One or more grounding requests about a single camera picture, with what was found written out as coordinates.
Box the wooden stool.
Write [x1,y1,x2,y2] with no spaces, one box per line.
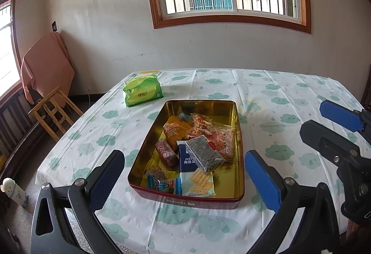
[28,86,84,143]

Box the clear packet of orange snacks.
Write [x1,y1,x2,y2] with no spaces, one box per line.
[188,113,213,137]

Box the clear packet of pink snacks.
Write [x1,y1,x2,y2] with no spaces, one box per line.
[207,125,235,160]

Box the side window with wooden frame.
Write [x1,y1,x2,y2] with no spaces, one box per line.
[0,0,17,105]

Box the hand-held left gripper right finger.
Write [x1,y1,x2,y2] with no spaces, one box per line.
[244,150,341,254]

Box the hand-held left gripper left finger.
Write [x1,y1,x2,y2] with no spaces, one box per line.
[30,150,126,254]

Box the green tissue pack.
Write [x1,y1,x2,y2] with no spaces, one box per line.
[122,74,164,108]

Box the pink cloth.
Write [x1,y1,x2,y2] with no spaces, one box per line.
[20,31,76,104]

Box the pink snack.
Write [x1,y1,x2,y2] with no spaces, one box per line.
[155,139,179,167]

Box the blue cracker packet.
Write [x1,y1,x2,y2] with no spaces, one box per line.
[177,142,216,198]

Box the dark wooden bench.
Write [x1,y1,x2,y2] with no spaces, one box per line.
[0,91,58,182]

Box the silver snack packet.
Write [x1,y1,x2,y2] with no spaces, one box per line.
[185,136,226,173]

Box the orange chips packet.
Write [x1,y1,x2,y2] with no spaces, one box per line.
[162,115,193,143]

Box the white bottle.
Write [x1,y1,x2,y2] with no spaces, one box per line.
[2,178,29,208]

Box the cloud print tablecloth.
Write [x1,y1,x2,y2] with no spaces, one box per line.
[35,68,366,254]

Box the red and gold tin box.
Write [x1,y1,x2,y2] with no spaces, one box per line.
[128,100,246,210]

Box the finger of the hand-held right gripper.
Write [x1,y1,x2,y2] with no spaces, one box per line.
[299,120,363,173]
[320,100,371,133]

